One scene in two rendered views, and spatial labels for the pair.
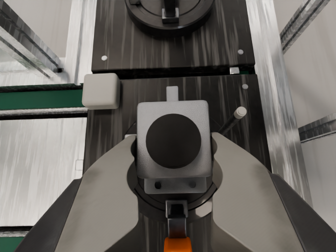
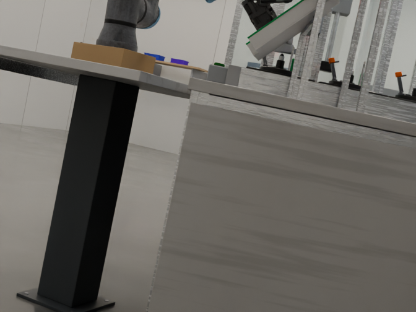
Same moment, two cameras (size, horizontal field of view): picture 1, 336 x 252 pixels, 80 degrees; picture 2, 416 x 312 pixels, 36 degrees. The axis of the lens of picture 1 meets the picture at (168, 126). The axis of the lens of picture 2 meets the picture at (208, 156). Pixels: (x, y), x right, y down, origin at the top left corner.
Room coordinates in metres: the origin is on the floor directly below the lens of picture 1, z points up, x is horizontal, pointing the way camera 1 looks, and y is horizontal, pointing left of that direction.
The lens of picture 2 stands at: (-0.41, -2.28, 0.77)
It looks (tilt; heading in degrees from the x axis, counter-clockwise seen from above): 3 degrees down; 84
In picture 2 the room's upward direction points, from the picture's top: 12 degrees clockwise
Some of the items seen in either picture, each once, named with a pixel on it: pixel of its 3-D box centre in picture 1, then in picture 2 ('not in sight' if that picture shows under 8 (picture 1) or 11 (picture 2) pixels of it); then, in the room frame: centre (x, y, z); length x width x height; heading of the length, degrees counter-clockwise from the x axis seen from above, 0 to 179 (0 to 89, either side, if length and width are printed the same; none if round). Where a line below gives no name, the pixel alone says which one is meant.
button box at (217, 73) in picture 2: not in sight; (217, 75); (-0.18, 0.11, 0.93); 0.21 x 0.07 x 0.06; 83
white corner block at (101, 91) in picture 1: (104, 93); not in sight; (0.13, 0.08, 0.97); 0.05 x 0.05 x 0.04; 83
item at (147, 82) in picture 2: not in sight; (122, 78); (-0.52, 0.04, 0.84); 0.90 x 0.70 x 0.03; 59
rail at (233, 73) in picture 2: not in sight; (232, 86); (-0.10, 0.29, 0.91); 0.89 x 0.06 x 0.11; 83
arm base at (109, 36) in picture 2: not in sight; (118, 36); (-0.57, 0.07, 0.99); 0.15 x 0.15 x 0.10
